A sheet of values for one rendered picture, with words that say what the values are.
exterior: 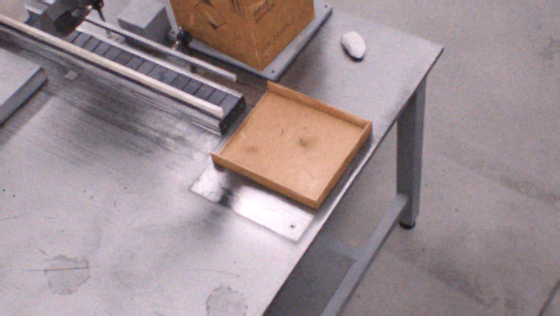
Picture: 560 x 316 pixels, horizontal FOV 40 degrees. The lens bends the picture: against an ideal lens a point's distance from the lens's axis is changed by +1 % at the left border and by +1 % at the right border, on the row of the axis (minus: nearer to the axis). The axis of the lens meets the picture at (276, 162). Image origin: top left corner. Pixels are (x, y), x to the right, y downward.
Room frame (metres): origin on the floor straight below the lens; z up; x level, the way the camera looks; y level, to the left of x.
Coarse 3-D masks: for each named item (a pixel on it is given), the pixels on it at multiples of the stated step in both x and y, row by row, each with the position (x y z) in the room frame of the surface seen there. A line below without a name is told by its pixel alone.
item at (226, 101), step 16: (32, 16) 1.76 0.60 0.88; (48, 32) 1.68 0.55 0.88; (80, 32) 1.66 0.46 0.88; (96, 48) 1.58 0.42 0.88; (112, 48) 1.57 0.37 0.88; (96, 64) 1.52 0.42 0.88; (128, 64) 1.50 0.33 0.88; (144, 64) 1.48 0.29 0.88; (128, 80) 1.44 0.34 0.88; (160, 80) 1.41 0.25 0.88; (176, 80) 1.40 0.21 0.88; (192, 80) 1.39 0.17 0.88; (208, 96) 1.33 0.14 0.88; (224, 96) 1.32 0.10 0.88; (208, 112) 1.27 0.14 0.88; (224, 112) 1.26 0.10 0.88
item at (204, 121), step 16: (0, 32) 1.75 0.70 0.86; (16, 32) 1.71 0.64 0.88; (32, 48) 1.67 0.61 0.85; (48, 48) 1.62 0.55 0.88; (128, 48) 1.56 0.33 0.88; (64, 64) 1.59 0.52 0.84; (80, 64) 1.54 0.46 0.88; (160, 64) 1.47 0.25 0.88; (112, 80) 1.47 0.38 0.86; (144, 96) 1.39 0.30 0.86; (160, 96) 1.36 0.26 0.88; (240, 96) 1.31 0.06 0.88; (176, 112) 1.33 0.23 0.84; (192, 112) 1.29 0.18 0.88; (240, 112) 1.29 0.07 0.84; (208, 128) 1.26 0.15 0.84; (224, 128) 1.24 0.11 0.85
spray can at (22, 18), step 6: (0, 0) 1.74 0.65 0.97; (6, 0) 1.73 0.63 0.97; (12, 0) 1.74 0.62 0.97; (18, 0) 1.75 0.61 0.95; (6, 6) 1.74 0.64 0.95; (12, 6) 1.73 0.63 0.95; (18, 6) 1.74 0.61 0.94; (24, 6) 1.76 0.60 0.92; (12, 12) 1.73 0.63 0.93; (18, 12) 1.74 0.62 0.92; (24, 12) 1.75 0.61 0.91; (12, 18) 1.74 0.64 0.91; (18, 18) 1.73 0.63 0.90; (24, 18) 1.74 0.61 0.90
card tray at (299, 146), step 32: (288, 96) 1.31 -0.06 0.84; (256, 128) 1.23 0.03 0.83; (288, 128) 1.21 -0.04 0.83; (320, 128) 1.19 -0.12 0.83; (352, 128) 1.17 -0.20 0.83; (224, 160) 1.13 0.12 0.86; (256, 160) 1.13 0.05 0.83; (288, 160) 1.11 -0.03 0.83; (320, 160) 1.09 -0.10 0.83; (288, 192) 1.01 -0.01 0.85; (320, 192) 0.98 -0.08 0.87
